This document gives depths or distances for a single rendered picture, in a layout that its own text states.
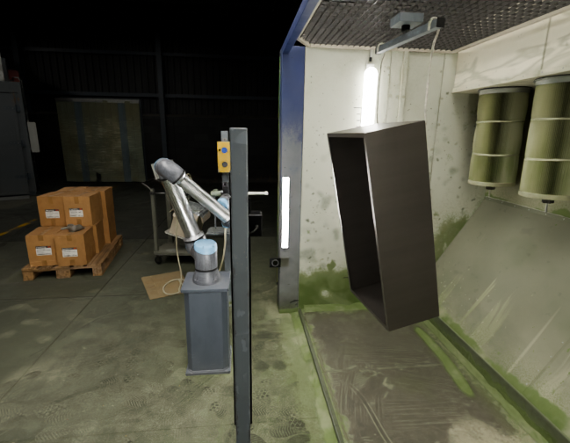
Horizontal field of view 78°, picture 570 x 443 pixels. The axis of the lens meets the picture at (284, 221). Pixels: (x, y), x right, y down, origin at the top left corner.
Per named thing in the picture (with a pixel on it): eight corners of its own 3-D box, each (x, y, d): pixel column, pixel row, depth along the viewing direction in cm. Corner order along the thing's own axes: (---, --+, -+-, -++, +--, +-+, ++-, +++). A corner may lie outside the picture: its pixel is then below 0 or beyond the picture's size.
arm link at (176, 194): (195, 265, 245) (151, 163, 217) (189, 257, 260) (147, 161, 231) (215, 255, 251) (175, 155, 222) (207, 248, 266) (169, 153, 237)
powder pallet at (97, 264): (62, 247, 500) (61, 237, 497) (123, 243, 519) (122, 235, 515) (23, 280, 387) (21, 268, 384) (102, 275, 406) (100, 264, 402)
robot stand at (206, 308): (185, 376, 241) (180, 290, 225) (191, 349, 270) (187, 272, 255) (230, 373, 244) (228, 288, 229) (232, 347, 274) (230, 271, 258)
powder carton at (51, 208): (56, 218, 455) (52, 191, 446) (80, 218, 459) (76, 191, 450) (40, 226, 418) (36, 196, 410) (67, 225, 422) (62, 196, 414)
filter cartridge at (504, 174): (523, 197, 282) (542, 87, 261) (502, 203, 262) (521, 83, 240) (477, 191, 311) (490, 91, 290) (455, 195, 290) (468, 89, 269)
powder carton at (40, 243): (43, 255, 425) (39, 227, 416) (69, 253, 432) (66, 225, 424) (30, 266, 390) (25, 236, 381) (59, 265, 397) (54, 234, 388)
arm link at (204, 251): (198, 272, 229) (197, 246, 225) (191, 264, 244) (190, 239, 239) (220, 268, 237) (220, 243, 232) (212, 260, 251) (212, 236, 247)
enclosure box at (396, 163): (391, 279, 277) (373, 123, 244) (439, 315, 220) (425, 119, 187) (349, 290, 271) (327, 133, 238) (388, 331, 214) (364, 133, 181)
